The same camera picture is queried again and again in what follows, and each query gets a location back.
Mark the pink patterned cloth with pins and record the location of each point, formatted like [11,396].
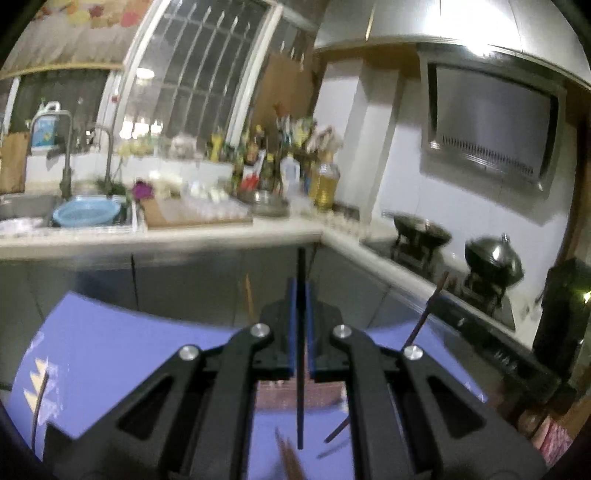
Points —
[556,436]

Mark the small wooden cutting board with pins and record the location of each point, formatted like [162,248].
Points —
[14,161]

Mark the blue printed tablecloth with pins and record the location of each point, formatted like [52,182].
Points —
[115,332]

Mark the yellow cooking oil bottle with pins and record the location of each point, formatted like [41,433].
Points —
[325,184]

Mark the large wooden cutting board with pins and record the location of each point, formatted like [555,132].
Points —
[184,218]

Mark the white plastic jug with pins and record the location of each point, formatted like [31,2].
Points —
[290,175]

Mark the barred kitchen window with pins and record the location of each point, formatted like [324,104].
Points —
[198,69]

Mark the black chopstick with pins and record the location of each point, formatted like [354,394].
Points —
[300,415]

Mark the hanging brown wooden board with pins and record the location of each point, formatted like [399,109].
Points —
[281,92]

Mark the brown wooden chopstick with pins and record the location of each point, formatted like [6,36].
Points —
[288,459]
[337,431]
[427,307]
[39,410]

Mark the leaf printed window blind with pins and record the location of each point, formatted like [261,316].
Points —
[69,41]

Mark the dark pot with lid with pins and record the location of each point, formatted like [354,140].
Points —
[494,265]

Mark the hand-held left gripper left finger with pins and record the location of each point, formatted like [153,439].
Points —
[292,332]

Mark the metal bowl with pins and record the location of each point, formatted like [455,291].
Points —
[265,204]

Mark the cluster of condiment bottles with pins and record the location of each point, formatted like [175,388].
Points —
[251,147]

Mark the curved metal faucet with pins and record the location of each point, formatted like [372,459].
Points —
[109,166]

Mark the white detergent bottle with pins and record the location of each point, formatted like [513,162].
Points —
[46,129]

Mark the stainless steel vent cover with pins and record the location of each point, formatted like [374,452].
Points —
[438,23]

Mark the gas stove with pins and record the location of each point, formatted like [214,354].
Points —
[438,272]

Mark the tall metal faucet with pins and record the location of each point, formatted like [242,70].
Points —
[68,175]

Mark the stainless steel sink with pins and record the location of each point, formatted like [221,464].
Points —
[23,205]

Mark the black wok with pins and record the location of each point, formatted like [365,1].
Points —
[422,230]

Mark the blue plastic basin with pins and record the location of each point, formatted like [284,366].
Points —
[85,214]

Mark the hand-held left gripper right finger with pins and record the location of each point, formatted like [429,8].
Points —
[313,332]

